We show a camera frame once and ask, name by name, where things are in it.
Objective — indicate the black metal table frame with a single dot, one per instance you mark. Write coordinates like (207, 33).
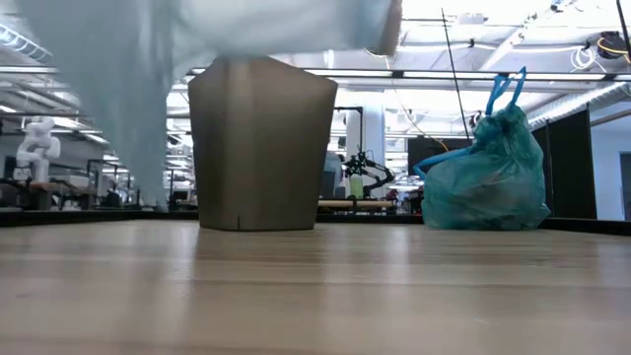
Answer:
(98, 217)

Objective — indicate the wooden background table top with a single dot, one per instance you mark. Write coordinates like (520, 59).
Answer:
(355, 203)

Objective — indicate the thin black pole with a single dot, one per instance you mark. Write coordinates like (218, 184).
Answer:
(454, 69)

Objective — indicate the black background robot arm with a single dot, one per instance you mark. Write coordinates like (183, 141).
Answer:
(379, 175)

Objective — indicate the light green bottle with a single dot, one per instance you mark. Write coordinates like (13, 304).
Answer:
(356, 187)

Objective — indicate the gray trash bin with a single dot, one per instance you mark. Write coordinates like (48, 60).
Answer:
(261, 158)

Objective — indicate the light blue trash bag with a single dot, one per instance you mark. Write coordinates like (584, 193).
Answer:
(123, 74)

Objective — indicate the wooden background workbench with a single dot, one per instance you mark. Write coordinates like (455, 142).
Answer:
(59, 190)

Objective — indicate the teal trash bag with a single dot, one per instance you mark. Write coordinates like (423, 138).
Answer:
(488, 187)

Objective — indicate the long ceiling light strip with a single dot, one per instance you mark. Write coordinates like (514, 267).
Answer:
(443, 75)

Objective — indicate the silver ventilation duct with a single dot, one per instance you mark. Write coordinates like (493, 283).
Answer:
(567, 106)

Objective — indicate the black partition wall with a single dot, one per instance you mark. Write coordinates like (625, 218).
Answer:
(572, 167)

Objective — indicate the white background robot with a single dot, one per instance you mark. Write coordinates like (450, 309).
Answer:
(37, 148)

